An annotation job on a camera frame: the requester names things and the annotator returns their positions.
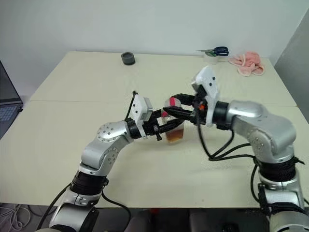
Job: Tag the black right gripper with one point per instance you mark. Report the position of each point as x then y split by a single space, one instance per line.
200 113

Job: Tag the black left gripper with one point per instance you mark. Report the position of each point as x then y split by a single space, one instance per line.
150 129

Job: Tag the clear bottle with red label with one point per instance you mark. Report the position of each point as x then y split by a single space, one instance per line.
172 102

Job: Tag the clear glass with brown drink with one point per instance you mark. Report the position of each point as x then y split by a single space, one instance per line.
175 135

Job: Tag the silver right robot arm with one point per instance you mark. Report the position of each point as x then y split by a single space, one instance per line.
268 130

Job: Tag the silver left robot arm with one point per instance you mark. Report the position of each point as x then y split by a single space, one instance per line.
101 149

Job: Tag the pink cloth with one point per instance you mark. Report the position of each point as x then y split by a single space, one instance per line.
248 63

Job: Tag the grey panel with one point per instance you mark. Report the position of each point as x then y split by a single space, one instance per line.
293 72

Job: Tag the grey laptop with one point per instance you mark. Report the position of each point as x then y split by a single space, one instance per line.
7 104

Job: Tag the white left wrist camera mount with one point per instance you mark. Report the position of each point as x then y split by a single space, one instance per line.
138 108

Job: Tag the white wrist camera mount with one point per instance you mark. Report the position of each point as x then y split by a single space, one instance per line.
210 82
138 108

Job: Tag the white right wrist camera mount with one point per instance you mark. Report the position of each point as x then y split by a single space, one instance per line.
210 82

